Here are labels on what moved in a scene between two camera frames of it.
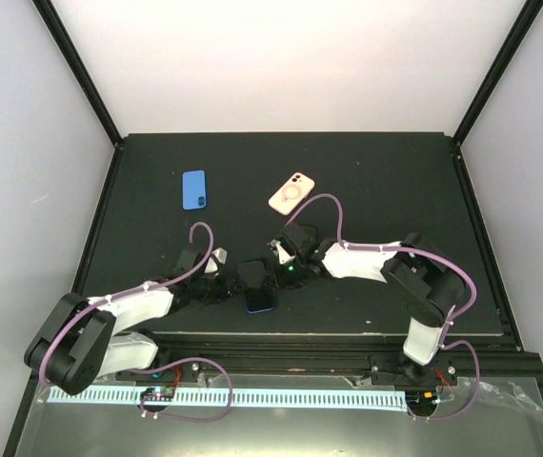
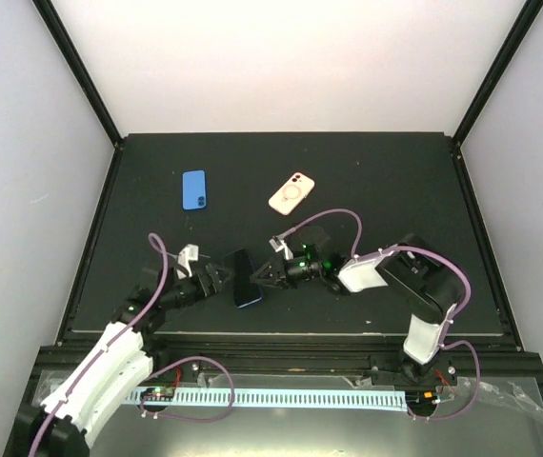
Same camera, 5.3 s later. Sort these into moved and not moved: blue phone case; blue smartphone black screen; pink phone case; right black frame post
Moved: blue smartphone black screen
Not moved: blue phone case; pink phone case; right black frame post
